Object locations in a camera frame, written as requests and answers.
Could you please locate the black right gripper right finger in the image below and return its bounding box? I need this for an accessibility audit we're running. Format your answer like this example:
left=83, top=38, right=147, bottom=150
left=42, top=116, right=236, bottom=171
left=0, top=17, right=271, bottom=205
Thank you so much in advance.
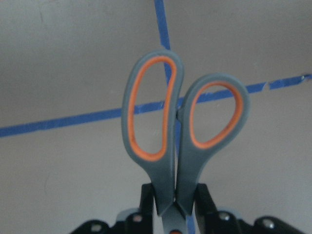
left=195, top=183, right=219, bottom=234

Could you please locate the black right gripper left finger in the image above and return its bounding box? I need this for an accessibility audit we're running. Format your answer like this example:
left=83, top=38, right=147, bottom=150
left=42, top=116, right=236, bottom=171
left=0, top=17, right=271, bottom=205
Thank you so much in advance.
left=139, top=184, right=154, bottom=234

